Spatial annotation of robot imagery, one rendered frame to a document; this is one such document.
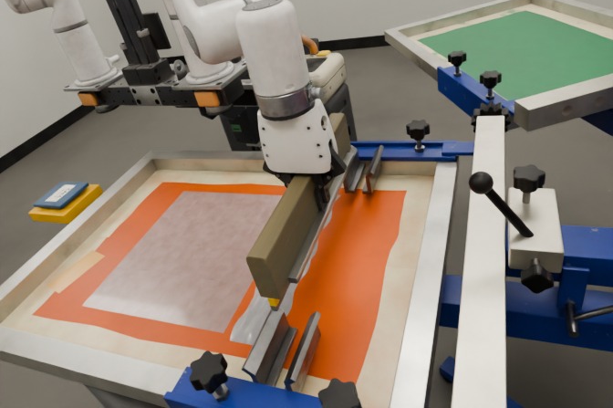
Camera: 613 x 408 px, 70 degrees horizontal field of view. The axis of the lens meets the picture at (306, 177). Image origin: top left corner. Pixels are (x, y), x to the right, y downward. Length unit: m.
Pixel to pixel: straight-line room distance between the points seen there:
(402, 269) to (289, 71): 0.36
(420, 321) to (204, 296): 0.36
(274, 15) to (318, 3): 4.17
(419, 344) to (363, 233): 0.27
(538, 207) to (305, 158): 0.32
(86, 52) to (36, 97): 3.43
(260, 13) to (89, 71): 0.98
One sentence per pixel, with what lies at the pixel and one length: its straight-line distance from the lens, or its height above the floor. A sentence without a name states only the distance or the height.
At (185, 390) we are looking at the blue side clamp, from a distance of 0.63.
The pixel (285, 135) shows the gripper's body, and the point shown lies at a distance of 0.60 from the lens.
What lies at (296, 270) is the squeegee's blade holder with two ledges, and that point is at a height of 1.07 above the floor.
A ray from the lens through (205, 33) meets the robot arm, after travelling 0.59.
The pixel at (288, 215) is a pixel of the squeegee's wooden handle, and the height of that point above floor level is 1.14.
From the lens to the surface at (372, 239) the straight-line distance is 0.79.
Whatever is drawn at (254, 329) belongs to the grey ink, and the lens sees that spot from 0.70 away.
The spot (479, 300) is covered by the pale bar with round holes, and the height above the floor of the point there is 1.04.
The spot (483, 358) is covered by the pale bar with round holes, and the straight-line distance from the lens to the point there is 0.53.
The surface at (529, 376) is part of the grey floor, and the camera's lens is 1.77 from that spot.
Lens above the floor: 1.49
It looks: 33 degrees down
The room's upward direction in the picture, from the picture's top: 14 degrees counter-clockwise
